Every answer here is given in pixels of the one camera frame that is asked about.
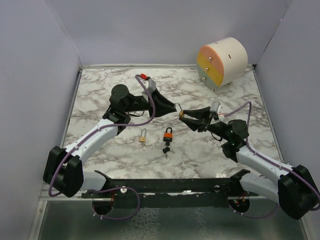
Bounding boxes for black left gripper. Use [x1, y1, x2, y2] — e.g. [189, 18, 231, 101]
[124, 88, 177, 119]

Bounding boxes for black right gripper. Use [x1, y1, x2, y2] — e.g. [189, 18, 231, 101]
[180, 106, 232, 141]

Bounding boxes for orange black padlock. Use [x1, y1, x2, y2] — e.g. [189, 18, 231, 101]
[163, 127, 173, 147]

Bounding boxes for black keys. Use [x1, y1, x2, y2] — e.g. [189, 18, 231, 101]
[162, 146, 175, 159]

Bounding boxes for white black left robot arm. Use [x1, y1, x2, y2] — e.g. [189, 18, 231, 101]
[43, 84, 176, 198]

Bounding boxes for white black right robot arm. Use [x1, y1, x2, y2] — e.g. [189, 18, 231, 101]
[179, 103, 320, 220]

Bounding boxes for brass padlock long shackle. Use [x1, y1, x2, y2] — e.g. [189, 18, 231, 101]
[139, 128, 147, 143]

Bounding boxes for round pastel drawer cabinet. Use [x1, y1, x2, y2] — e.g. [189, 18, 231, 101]
[196, 37, 248, 92]

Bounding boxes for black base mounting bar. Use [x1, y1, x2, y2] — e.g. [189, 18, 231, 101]
[81, 169, 255, 209]

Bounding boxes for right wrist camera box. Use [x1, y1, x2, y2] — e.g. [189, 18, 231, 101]
[209, 102, 222, 120]

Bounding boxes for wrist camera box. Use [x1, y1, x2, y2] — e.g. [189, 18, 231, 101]
[209, 102, 222, 120]
[141, 78, 157, 102]

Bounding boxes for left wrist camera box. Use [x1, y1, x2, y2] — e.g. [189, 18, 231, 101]
[141, 78, 157, 102]

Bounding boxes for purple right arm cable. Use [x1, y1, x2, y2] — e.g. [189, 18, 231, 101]
[219, 100, 320, 218]

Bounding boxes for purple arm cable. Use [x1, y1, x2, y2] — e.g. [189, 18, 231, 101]
[219, 100, 320, 218]
[48, 73, 157, 221]

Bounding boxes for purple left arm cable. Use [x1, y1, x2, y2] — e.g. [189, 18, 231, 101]
[48, 73, 157, 221]

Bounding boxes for aluminium frame rail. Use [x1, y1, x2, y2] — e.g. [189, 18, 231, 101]
[40, 184, 261, 201]

